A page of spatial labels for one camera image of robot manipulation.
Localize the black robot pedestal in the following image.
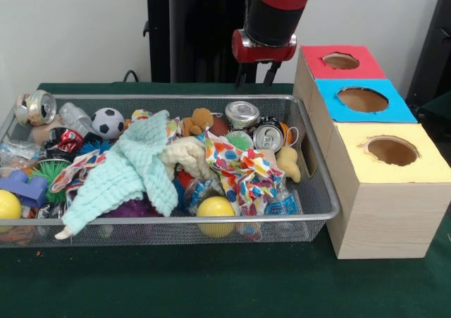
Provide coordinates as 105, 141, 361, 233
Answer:
135, 0, 285, 85

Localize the purple toy block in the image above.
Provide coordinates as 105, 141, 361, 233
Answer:
0, 171, 49, 208

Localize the clear plastic water bottle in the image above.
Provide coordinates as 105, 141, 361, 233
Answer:
262, 182, 300, 216

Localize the silver drink can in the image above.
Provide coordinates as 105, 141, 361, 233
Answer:
224, 101, 261, 128

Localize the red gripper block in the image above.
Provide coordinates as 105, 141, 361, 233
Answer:
231, 28, 298, 86

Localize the clear mesh bin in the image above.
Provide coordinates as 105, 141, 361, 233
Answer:
0, 94, 342, 249

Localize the crushed colourful drink can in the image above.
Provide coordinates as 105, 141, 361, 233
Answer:
14, 90, 57, 127

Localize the yellow ball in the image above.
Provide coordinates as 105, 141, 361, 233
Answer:
0, 189, 23, 221
196, 195, 236, 238

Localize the brown plush bear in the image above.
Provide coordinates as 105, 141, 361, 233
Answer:
181, 108, 215, 136

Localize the green covered side table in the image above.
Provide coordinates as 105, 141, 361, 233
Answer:
417, 92, 451, 125

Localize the mint green knitted cloth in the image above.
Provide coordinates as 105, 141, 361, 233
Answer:
54, 110, 179, 240

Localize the dark green tablecloth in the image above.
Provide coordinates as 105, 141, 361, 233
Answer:
0, 81, 451, 318

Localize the black looped cable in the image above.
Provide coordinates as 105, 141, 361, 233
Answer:
121, 69, 153, 85

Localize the colourful dotted cloth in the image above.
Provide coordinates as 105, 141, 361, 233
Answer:
205, 130, 287, 217

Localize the black and white soccer ball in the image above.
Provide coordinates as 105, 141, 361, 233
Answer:
91, 107, 126, 139

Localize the wooden box with three holes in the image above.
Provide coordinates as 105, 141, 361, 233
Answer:
293, 44, 451, 261

